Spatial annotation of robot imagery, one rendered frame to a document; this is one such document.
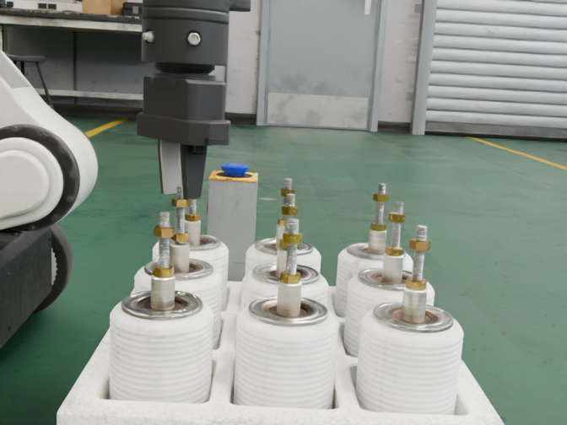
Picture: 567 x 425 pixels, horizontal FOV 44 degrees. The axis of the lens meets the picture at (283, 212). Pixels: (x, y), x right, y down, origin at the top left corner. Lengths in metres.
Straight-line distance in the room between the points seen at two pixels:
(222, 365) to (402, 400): 0.18
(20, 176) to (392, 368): 0.53
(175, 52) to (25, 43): 5.34
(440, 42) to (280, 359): 5.34
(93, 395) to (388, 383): 0.27
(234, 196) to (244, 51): 4.77
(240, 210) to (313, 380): 0.43
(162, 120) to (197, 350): 0.24
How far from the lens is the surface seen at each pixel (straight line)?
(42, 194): 0.94
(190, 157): 0.73
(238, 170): 1.02
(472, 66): 5.96
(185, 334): 0.63
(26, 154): 0.94
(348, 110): 5.81
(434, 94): 5.89
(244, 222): 1.02
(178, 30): 0.70
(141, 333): 0.63
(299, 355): 0.63
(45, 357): 1.20
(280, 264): 0.76
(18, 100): 0.98
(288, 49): 5.75
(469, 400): 0.70
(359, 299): 0.76
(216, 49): 0.71
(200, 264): 0.79
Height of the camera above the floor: 0.48
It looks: 12 degrees down
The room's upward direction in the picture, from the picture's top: 3 degrees clockwise
